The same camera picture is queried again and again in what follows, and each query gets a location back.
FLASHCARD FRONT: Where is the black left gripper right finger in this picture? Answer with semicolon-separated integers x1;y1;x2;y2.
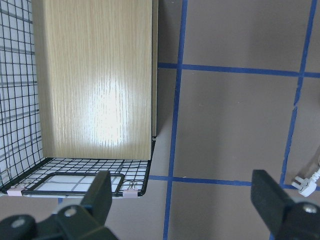
250;169;296;235

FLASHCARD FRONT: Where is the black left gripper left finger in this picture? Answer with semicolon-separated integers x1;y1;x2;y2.
80;171;112;230

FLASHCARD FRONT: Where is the wire grid shelf with wood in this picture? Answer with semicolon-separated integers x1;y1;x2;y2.
0;0;159;198

